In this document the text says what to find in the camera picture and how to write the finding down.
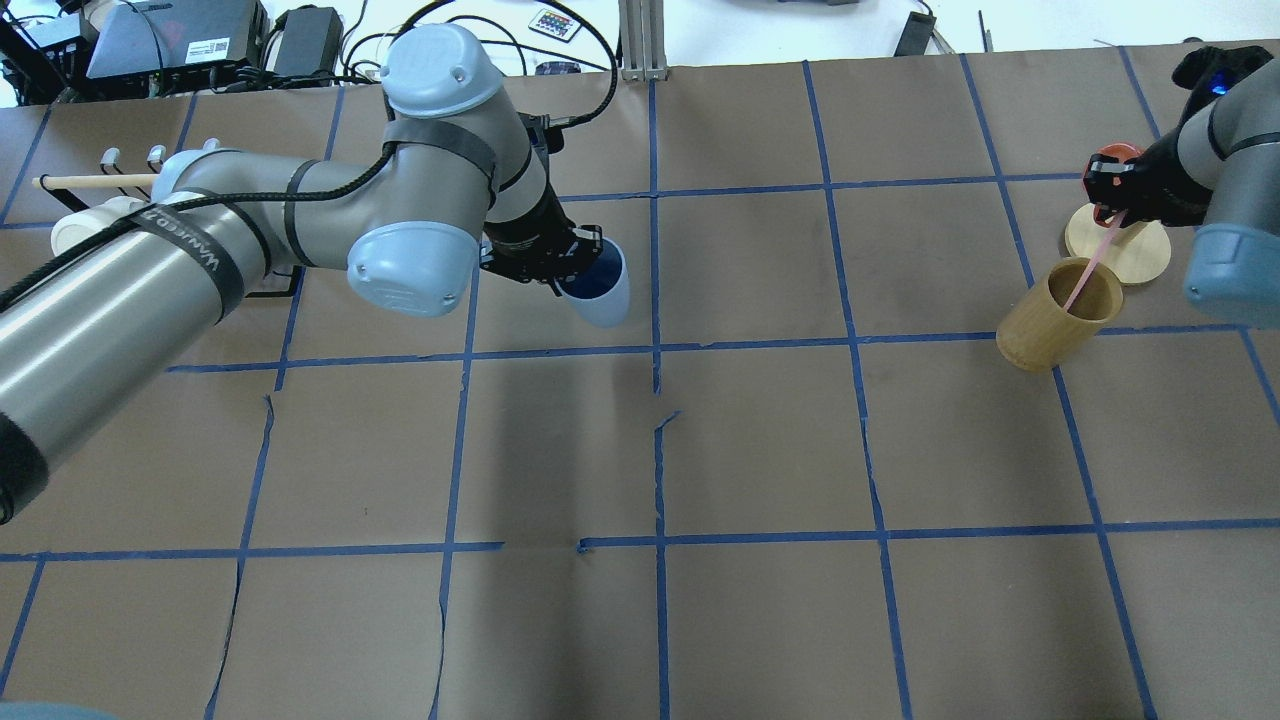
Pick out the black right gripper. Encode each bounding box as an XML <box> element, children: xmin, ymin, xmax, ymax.
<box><xmin>1084</xmin><ymin>135</ymin><xmax>1212</xmax><ymax>227</ymax></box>

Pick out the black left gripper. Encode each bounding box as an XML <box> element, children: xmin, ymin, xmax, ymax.
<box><xmin>479</xmin><ymin>184</ymin><xmax>604</xmax><ymax>297</ymax></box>

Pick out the light blue plastic cup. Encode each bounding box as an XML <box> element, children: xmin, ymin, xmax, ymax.
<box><xmin>559</xmin><ymin>237</ymin><xmax>631</xmax><ymax>328</ymax></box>

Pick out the pink chopstick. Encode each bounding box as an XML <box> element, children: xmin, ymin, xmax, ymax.
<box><xmin>1062</xmin><ymin>210</ymin><xmax>1128</xmax><ymax>314</ymax></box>

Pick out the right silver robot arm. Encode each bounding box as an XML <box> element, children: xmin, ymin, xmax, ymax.
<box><xmin>1082</xmin><ymin>45</ymin><xmax>1279</xmax><ymax>329</ymax></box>

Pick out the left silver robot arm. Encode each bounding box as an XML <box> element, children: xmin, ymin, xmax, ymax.
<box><xmin>1</xmin><ymin>24</ymin><xmax>630</xmax><ymax>521</ymax></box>

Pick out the orange cup on stand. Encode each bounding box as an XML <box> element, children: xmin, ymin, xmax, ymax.
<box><xmin>1085</xmin><ymin>142</ymin><xmax>1144</xmax><ymax>168</ymax></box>

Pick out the bamboo wooden cup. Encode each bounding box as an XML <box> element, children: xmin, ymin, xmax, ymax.
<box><xmin>995</xmin><ymin>258</ymin><xmax>1124</xmax><ymax>373</ymax></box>

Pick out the wooden mug tree stand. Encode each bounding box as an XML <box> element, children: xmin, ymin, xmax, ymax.
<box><xmin>1062</xmin><ymin>205</ymin><xmax>1172</xmax><ymax>286</ymax></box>

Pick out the small remote control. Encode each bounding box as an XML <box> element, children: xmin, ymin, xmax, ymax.
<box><xmin>527</xmin><ymin>8</ymin><xmax>582</xmax><ymax>44</ymax></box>

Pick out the black power brick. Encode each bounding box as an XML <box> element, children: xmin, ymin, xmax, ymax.
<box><xmin>270</xmin><ymin>6</ymin><xmax>343</xmax><ymax>79</ymax></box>

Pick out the white mug far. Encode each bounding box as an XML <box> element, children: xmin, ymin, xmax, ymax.
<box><xmin>50</xmin><ymin>196</ymin><xmax>145</xmax><ymax>258</ymax></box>

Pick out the wooden dowel rod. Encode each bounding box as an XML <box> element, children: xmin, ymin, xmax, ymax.
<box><xmin>31</xmin><ymin>174</ymin><xmax>159</xmax><ymax>191</ymax></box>

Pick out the black electronics box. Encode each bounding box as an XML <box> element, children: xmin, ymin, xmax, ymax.
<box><xmin>86</xmin><ymin>1</ymin><xmax>269</xmax><ymax>81</ymax></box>

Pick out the aluminium frame post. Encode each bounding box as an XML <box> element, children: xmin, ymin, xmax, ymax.
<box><xmin>618</xmin><ymin>0</ymin><xmax>669</xmax><ymax>82</ymax></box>

